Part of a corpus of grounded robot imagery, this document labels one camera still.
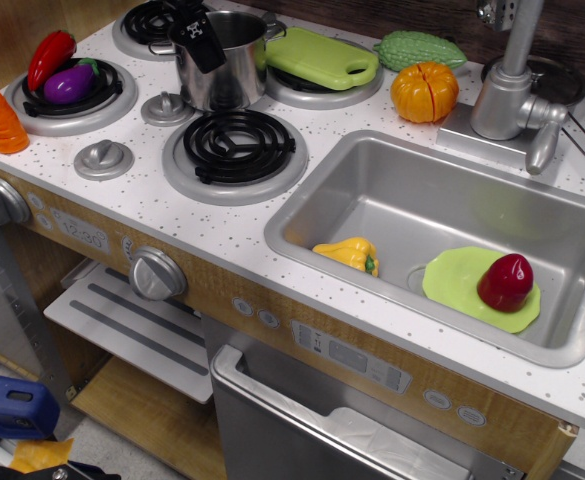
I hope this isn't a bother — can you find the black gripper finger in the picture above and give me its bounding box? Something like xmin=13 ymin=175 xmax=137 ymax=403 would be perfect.
xmin=170 ymin=1 xmax=226 ymax=74

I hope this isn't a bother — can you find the stainless steel pot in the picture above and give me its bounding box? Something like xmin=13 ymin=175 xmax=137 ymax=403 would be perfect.
xmin=168 ymin=11 xmax=287 ymax=112

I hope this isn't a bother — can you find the back left black burner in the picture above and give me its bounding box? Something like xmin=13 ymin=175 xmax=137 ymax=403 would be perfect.
xmin=112 ymin=1 xmax=178 ymax=62

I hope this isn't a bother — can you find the black burner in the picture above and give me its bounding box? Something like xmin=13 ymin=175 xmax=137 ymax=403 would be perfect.
xmin=161 ymin=110 xmax=309 ymax=206
xmin=3 ymin=57 xmax=138 ymax=137
xmin=112 ymin=1 xmax=178 ymax=62
xmin=264 ymin=37 xmax=386 ymax=111

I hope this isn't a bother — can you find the upper silver stovetop knob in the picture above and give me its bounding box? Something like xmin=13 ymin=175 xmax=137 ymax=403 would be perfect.
xmin=141 ymin=91 xmax=195 ymax=127

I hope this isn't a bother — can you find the silver stovetop knob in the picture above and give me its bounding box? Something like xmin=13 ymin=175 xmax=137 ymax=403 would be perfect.
xmin=74 ymin=140 xmax=134 ymax=181
xmin=141 ymin=91 xmax=195 ymax=127

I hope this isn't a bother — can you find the front left black burner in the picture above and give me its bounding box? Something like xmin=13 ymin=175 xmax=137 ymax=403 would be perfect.
xmin=3 ymin=57 xmax=138 ymax=137

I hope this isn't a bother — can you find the back right black burner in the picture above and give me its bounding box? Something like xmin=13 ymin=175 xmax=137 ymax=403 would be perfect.
xmin=264 ymin=37 xmax=386 ymax=111

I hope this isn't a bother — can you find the green plastic cutting board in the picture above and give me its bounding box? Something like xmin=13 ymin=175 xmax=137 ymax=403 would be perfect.
xmin=266 ymin=27 xmax=379 ymax=91

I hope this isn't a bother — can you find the purple toy eggplant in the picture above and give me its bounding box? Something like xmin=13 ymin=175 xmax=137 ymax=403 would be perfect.
xmin=43 ymin=58 xmax=100 ymax=105

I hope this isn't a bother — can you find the red toy chili pepper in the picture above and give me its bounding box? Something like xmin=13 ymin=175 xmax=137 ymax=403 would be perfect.
xmin=27 ymin=30 xmax=77 ymax=91

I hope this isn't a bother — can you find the front right black burner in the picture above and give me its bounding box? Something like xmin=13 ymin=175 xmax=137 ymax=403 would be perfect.
xmin=161 ymin=110 xmax=309 ymax=206

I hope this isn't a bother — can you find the lower silver stovetop knob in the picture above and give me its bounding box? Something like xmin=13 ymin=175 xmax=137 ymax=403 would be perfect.
xmin=74 ymin=140 xmax=134 ymax=181

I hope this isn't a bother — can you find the green toy bitter gourd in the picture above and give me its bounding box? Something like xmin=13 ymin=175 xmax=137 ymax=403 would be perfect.
xmin=373 ymin=30 xmax=467 ymax=72

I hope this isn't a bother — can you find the orange toy carrot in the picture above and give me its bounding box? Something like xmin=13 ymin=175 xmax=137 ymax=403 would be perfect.
xmin=0 ymin=92 xmax=30 ymax=154

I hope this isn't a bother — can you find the orange toy pumpkin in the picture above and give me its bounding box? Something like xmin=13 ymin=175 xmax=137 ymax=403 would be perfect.
xmin=390 ymin=62 xmax=459 ymax=123

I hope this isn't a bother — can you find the right silver oven knob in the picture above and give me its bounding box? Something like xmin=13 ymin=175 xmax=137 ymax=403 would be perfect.
xmin=128 ymin=246 xmax=188 ymax=301

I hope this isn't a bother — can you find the silver oven knob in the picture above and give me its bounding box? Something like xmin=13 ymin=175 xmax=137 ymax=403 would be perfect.
xmin=128 ymin=246 xmax=188 ymax=301
xmin=0 ymin=178 xmax=31 ymax=226

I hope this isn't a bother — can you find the left silver oven knob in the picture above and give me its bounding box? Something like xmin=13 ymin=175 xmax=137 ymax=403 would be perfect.
xmin=0 ymin=178 xmax=31 ymax=226

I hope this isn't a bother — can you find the yellow toy bell pepper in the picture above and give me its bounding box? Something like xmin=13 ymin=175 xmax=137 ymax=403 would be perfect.
xmin=312 ymin=237 xmax=379 ymax=277

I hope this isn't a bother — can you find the white oven rack shelf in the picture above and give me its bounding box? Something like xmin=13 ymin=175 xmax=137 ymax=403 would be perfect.
xmin=44 ymin=261 xmax=212 ymax=404

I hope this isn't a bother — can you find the silver toy faucet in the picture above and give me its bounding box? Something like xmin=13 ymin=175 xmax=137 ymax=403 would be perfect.
xmin=436 ymin=1 xmax=568 ymax=175

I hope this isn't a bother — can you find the open oven door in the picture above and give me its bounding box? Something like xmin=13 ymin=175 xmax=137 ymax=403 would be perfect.
xmin=0 ymin=202 xmax=81 ymax=441

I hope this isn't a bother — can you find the light green plastic plate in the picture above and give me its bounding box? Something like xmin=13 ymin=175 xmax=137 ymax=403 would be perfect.
xmin=422 ymin=247 xmax=541 ymax=334

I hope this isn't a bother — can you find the silver dishwasher door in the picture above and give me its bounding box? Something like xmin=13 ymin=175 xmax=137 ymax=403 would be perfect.
xmin=210 ymin=344 xmax=524 ymax=479

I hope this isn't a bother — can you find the silver toy sink basin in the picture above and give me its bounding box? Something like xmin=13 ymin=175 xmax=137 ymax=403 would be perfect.
xmin=265 ymin=131 xmax=585 ymax=368

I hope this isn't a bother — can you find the blue clamp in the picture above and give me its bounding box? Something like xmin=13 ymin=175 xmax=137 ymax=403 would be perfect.
xmin=0 ymin=376 xmax=61 ymax=440

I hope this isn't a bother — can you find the yellow cloth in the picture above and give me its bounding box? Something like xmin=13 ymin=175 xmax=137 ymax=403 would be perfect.
xmin=9 ymin=438 xmax=74 ymax=474

